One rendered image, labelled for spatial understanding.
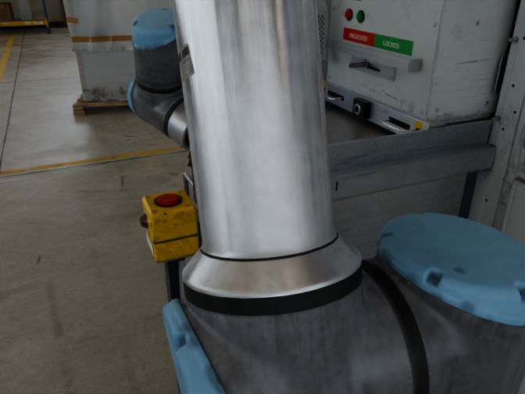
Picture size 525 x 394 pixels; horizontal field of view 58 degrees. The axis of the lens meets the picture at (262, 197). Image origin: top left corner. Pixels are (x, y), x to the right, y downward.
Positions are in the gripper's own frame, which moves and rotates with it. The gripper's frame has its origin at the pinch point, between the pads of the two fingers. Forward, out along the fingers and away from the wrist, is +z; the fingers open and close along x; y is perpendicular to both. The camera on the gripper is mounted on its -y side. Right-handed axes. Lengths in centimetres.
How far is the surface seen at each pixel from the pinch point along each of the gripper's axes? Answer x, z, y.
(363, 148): -5.5, -2.2, 38.1
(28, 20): 203, -880, 524
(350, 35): -26, -32, 70
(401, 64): -25, -8, 52
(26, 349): 119, -75, 28
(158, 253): 19.4, -11.6, -8.3
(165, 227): 14.4, -12.4, -8.4
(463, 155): -12, 15, 60
